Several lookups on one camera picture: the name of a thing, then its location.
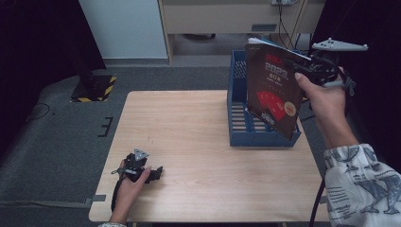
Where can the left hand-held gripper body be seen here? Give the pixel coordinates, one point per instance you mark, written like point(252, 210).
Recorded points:
point(135, 168)

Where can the black tape floor mark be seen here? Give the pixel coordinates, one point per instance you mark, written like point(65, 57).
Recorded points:
point(105, 127)

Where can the black yellow striped stand base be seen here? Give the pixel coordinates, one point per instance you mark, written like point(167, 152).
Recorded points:
point(94, 90)

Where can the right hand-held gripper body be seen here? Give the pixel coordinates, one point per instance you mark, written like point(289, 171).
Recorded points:
point(327, 69)

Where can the person's right hand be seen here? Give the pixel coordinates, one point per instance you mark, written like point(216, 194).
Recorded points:
point(327, 101)

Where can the blue plastic file rack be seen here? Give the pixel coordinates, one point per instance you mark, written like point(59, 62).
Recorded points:
point(239, 138)

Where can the black and red magazine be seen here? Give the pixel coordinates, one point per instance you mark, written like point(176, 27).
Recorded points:
point(271, 88)

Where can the white cabinet panel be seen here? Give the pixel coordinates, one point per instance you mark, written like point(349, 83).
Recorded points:
point(126, 28)

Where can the person's left hand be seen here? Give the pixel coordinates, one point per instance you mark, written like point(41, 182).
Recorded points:
point(126, 198)

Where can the white power strip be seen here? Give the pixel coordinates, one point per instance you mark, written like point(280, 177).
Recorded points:
point(283, 1)

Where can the grey tape strip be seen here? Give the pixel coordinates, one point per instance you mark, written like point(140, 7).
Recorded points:
point(96, 199)

